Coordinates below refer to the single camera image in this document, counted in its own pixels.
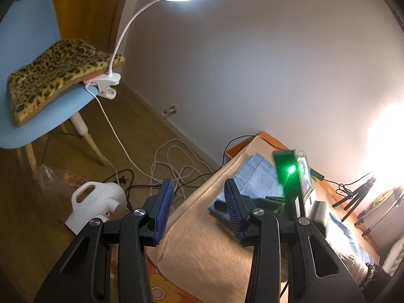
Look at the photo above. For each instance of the leopard print cushion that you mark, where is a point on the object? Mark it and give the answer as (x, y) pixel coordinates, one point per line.
(56, 69)

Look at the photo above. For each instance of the clear plastic bag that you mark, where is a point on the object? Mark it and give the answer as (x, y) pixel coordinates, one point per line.
(56, 189)

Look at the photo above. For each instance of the folded silver tripod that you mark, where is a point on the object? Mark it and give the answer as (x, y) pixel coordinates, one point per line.
(378, 214)

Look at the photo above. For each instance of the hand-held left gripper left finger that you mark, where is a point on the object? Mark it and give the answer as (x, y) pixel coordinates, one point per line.
(164, 208)

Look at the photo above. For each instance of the orange floral bed sheet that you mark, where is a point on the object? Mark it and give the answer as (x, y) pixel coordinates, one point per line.
(161, 284)

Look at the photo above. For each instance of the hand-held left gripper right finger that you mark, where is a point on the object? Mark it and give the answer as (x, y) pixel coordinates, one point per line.
(233, 211)

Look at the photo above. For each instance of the small black tripod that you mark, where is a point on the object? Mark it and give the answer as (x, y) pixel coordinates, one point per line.
(356, 195)

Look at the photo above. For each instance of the light blue chair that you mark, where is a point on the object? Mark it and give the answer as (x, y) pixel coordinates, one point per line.
(31, 15)

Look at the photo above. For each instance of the blue denim pants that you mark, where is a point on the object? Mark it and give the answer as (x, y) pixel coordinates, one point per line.
(258, 176)

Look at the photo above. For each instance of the beige blanket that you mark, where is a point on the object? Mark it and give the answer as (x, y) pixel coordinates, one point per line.
(195, 243)

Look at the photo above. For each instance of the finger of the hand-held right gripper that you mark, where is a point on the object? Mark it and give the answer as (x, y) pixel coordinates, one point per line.
(271, 202)

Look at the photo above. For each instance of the metal door stopper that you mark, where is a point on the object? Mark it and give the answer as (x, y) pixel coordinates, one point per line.
(170, 110)

